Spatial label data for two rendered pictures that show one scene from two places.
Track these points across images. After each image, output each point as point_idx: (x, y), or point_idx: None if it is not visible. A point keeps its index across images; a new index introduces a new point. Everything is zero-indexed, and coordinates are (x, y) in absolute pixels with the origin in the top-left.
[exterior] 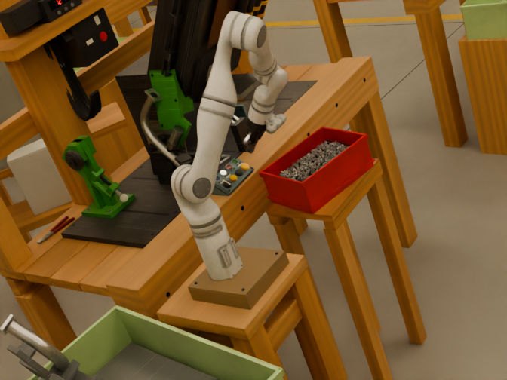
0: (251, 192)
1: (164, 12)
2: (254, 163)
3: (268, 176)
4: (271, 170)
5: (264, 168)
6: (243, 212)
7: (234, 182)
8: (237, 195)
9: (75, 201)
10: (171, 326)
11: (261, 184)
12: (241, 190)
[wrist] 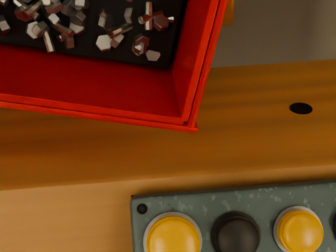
0: (213, 128)
1: None
2: (56, 237)
3: (218, 33)
4: (102, 87)
5: (142, 123)
6: (299, 98)
7: (312, 210)
8: (331, 149)
9: None
10: None
11: (126, 130)
12: (287, 154)
